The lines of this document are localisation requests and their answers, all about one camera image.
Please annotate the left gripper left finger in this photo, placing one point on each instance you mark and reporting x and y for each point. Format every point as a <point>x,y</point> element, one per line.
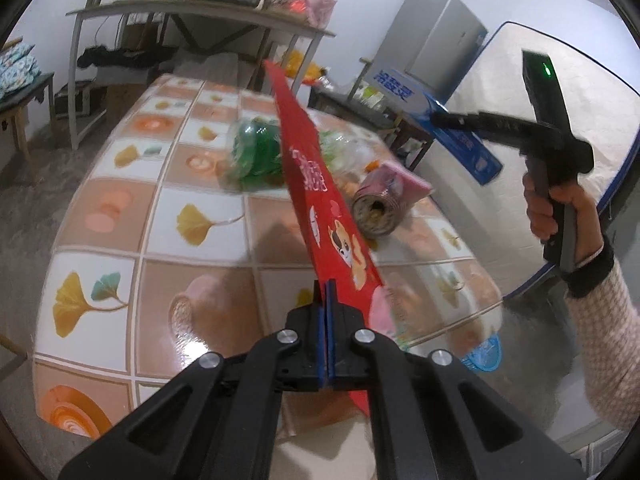
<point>218,418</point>

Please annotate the pink plastic bag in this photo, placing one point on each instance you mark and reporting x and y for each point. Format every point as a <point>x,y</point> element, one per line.
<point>319,12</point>

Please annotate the person's right hand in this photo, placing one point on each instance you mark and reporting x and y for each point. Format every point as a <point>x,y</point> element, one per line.
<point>589,237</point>

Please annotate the red pink snack bag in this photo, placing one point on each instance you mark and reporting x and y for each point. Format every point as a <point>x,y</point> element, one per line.
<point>335,246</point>

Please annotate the wooden chair black seat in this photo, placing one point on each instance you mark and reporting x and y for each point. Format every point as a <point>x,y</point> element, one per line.
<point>361,104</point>

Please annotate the dark wooden stool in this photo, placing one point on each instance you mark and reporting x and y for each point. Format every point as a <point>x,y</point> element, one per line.
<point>410,142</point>

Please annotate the white mattress with blue edge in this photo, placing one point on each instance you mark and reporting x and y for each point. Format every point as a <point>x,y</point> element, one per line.
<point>603,111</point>

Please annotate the grey side table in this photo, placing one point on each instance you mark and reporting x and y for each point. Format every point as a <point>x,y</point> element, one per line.
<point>173,11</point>

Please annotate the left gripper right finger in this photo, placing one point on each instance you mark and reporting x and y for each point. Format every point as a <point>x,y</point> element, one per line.
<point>431,417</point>

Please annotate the blue plastic trash basket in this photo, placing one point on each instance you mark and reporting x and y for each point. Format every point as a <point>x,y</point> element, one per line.
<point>486,357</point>

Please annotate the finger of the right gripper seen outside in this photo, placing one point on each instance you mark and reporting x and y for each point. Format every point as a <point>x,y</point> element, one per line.
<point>492,127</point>

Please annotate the checkered right sleeve forearm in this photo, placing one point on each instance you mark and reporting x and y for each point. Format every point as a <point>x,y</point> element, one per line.
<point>607,327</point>

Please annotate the pink sponge cloth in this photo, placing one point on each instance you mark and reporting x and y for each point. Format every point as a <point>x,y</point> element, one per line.
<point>384,198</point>

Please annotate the grey refrigerator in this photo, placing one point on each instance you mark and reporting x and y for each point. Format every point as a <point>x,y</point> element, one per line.
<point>434,42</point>

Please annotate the green label plastic bottle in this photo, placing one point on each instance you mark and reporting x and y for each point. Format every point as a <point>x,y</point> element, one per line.
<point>257,155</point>

